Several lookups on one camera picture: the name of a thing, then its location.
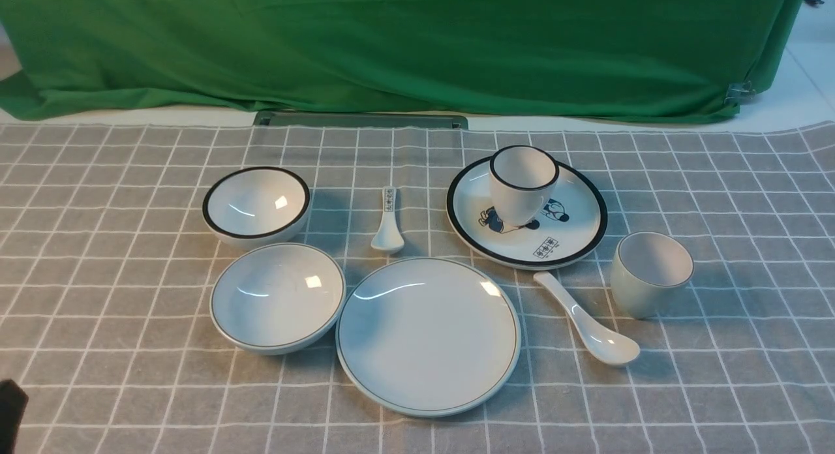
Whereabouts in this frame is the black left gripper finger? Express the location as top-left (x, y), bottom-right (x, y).
top-left (0, 380), bottom-right (29, 453)

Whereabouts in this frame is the thin rimmed white bowl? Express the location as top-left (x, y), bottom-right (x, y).
top-left (209, 243), bottom-right (346, 356)

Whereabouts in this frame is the large plain white spoon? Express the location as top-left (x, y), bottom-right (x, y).
top-left (533, 271), bottom-right (641, 366)

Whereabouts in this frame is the plain white cup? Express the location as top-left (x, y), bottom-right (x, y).
top-left (609, 231), bottom-right (695, 320)

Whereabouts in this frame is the black rimmed white bowl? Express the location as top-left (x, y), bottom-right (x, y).
top-left (201, 166), bottom-right (311, 250)

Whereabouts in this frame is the small patterned white spoon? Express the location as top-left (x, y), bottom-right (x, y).
top-left (371, 186), bottom-right (404, 254)

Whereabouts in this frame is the large plain white plate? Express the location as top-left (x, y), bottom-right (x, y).
top-left (336, 258), bottom-right (522, 417)

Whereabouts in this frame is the black rimmed white cup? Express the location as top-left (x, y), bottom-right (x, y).
top-left (489, 145), bottom-right (560, 227)

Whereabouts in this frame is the black rimmed illustrated plate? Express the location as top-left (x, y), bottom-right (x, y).
top-left (446, 157), bottom-right (608, 271)

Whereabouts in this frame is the green backdrop cloth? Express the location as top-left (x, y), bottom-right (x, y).
top-left (2, 0), bottom-right (803, 124)

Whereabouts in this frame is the metal clip on backdrop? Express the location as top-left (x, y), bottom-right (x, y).
top-left (723, 80), bottom-right (757, 106)

